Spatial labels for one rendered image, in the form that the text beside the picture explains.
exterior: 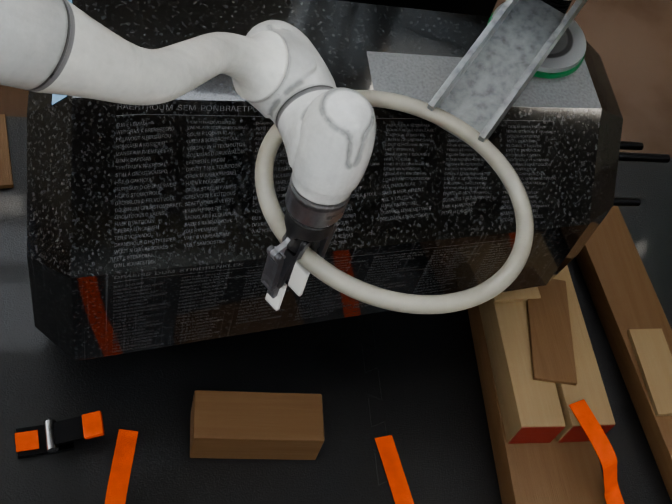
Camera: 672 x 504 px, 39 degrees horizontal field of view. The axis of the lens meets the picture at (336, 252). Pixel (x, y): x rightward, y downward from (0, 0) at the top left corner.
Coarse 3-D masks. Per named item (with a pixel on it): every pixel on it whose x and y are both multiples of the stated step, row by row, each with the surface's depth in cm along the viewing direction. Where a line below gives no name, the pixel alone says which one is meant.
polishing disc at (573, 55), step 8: (496, 8) 207; (576, 24) 210; (568, 32) 208; (576, 32) 208; (560, 40) 206; (568, 40) 206; (576, 40) 207; (584, 40) 207; (560, 48) 204; (568, 48) 205; (576, 48) 205; (584, 48) 206; (552, 56) 202; (560, 56) 203; (568, 56) 203; (576, 56) 204; (544, 64) 200; (552, 64) 201; (560, 64) 201; (568, 64) 202; (576, 64) 203; (552, 72) 201
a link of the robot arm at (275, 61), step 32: (64, 0) 95; (96, 32) 97; (224, 32) 127; (256, 32) 136; (288, 32) 136; (64, 64) 94; (96, 64) 97; (128, 64) 101; (160, 64) 105; (192, 64) 112; (224, 64) 123; (256, 64) 130; (288, 64) 132; (320, 64) 136; (96, 96) 101; (128, 96) 103; (160, 96) 107; (256, 96) 133; (288, 96) 133
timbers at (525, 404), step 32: (512, 320) 242; (576, 320) 246; (512, 352) 237; (576, 352) 241; (512, 384) 232; (544, 384) 233; (576, 384) 235; (512, 416) 231; (544, 416) 228; (608, 416) 232
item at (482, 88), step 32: (512, 0) 185; (576, 0) 185; (512, 32) 187; (544, 32) 188; (480, 64) 184; (512, 64) 185; (448, 96) 181; (480, 96) 182; (512, 96) 177; (480, 128) 179
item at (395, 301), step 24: (384, 96) 176; (432, 120) 178; (456, 120) 177; (264, 144) 161; (480, 144) 175; (264, 168) 157; (504, 168) 172; (264, 192) 154; (264, 216) 153; (528, 216) 165; (528, 240) 162; (312, 264) 148; (504, 264) 158; (336, 288) 147; (360, 288) 147; (480, 288) 153; (504, 288) 155; (408, 312) 148; (432, 312) 149
